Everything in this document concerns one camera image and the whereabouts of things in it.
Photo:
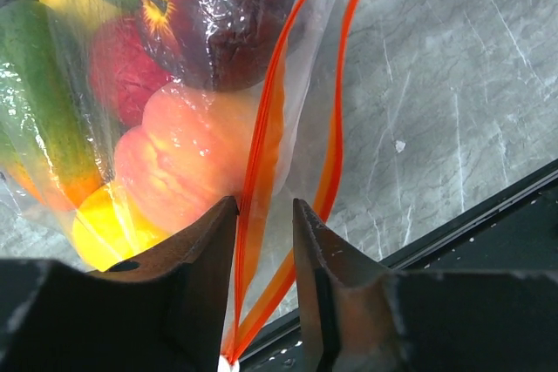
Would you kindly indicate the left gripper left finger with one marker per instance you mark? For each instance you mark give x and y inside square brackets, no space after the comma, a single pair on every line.
[161,310]

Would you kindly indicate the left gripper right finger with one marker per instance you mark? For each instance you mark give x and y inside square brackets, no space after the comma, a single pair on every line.
[357,315]

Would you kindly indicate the fake orange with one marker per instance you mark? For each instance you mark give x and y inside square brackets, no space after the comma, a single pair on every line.
[109,228]

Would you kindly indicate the fake peach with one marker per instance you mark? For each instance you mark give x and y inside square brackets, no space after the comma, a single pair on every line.
[190,150]

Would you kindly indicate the green fake mango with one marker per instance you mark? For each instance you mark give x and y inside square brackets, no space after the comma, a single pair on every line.
[46,143]

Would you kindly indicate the clear zip top bag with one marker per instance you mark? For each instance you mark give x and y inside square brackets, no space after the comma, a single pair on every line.
[282,95]

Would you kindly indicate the red fake strawberry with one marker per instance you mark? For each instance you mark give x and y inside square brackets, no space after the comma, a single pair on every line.
[121,74]

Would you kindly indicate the dark red fake apple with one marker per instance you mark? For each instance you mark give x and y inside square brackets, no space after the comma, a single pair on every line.
[213,45]

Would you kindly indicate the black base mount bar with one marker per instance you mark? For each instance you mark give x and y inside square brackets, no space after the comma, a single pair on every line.
[514,230]

